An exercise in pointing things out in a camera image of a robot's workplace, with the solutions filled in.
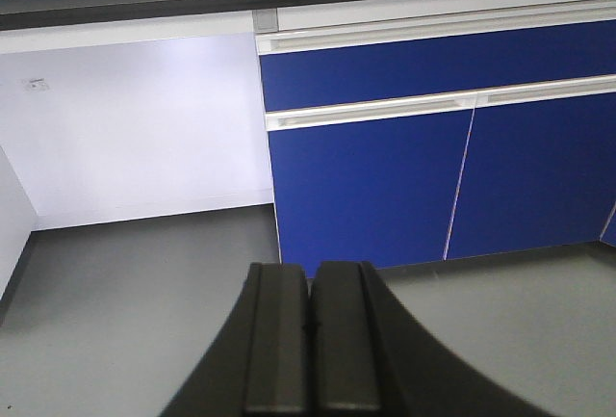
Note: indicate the blue lab cabinet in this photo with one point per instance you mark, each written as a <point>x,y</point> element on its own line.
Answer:
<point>407,131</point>

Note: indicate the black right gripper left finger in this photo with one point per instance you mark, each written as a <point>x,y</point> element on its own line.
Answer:
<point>257,364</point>

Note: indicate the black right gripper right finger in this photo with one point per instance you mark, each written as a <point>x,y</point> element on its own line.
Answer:
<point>372,357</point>

